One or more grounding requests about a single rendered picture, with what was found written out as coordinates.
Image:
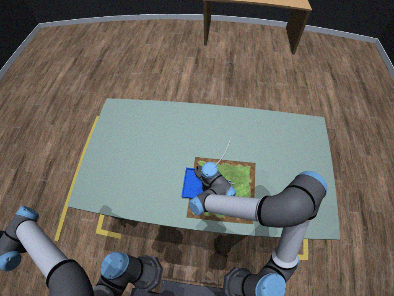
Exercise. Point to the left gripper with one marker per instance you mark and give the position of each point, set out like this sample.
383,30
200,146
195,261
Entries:
22,249

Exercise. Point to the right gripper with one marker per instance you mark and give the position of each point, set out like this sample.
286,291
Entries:
198,174

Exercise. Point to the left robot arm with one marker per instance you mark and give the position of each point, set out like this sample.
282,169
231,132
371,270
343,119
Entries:
65,277

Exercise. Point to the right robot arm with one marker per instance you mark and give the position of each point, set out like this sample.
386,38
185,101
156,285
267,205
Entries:
292,209

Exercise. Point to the green grassy ground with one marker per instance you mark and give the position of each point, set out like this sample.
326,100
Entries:
240,173

